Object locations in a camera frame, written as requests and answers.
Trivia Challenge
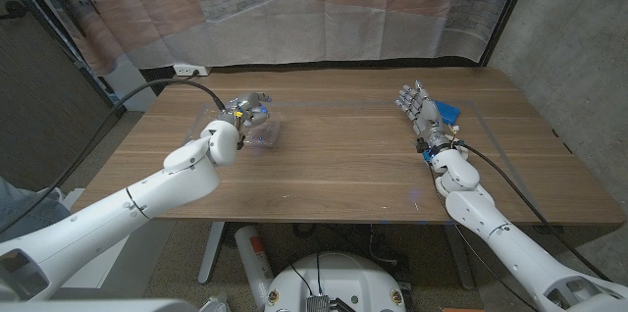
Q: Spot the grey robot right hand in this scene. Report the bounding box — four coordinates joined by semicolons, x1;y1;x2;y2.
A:
394;79;455;151

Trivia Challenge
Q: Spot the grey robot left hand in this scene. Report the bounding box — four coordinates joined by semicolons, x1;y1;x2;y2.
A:
215;90;272;130

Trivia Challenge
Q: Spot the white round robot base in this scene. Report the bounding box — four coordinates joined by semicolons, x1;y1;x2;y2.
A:
264;251;407;312

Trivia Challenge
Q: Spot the clear plastic clamshell container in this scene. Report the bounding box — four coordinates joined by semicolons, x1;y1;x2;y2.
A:
188;104;284;149

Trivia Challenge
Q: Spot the blue flat sponge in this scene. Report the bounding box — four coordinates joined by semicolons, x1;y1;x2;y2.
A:
434;99;461;126

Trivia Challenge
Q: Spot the white round disc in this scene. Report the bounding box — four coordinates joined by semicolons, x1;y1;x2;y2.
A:
424;140;470;171

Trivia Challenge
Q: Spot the white power strip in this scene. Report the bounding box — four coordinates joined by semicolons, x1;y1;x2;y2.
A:
172;63;212;78

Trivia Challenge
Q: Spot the printed room backdrop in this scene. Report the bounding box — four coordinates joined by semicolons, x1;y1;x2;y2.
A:
9;0;529;77

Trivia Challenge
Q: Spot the black backdrop stand pole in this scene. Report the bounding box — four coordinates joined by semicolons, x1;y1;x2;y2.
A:
479;0;539;68
0;0;127;120

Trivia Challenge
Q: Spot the grey table leg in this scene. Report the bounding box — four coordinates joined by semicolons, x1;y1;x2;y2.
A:
444;223;476;291
197;222;226;286

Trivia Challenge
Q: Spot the white cylinder with orange label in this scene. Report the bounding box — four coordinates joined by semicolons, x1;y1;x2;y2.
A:
234;225;276;311

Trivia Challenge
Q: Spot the grey finned module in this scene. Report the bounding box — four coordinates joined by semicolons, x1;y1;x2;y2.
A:
306;294;331;312

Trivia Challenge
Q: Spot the person leg in jeans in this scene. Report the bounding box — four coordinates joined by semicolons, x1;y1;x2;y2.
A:
0;177;73;244

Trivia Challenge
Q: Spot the black power cord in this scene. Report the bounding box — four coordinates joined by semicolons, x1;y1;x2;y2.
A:
166;72;201;86

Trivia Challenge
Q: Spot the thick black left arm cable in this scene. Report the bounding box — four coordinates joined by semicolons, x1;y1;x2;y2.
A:
0;78;228;235

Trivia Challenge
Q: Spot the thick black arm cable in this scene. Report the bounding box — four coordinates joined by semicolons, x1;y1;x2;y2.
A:
458;141;613;283
0;78;228;235

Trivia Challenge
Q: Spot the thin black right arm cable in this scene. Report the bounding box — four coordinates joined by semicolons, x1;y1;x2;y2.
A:
427;160;542;312

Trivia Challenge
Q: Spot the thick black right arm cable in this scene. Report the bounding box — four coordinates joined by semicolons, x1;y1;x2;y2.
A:
458;141;613;283

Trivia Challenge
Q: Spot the black door handle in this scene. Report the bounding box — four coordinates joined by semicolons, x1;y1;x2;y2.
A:
0;0;28;22

